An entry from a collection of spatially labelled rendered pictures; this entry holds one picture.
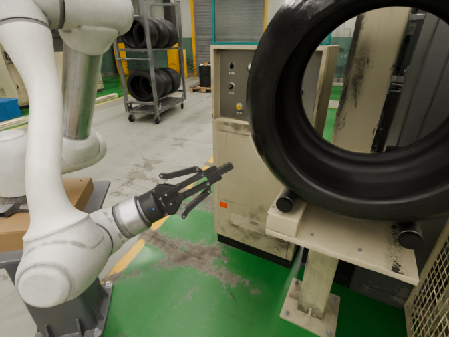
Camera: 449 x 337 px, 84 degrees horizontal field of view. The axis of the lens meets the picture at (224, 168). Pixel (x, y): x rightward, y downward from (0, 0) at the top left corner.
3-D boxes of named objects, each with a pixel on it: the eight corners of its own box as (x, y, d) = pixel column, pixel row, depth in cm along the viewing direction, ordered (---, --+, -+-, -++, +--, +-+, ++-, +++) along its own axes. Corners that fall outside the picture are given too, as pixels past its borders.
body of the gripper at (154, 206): (139, 191, 64) (172, 174, 64) (155, 219, 65) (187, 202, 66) (133, 198, 56) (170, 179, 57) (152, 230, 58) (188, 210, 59)
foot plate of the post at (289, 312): (292, 279, 152) (293, 274, 150) (340, 297, 140) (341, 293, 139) (278, 317, 131) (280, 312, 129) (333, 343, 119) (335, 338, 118)
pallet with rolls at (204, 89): (200, 85, 810) (199, 59, 775) (224, 86, 797) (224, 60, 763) (189, 91, 704) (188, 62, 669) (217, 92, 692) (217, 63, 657)
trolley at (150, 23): (161, 106, 555) (149, 2, 468) (187, 107, 541) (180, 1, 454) (126, 123, 440) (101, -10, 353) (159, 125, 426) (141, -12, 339)
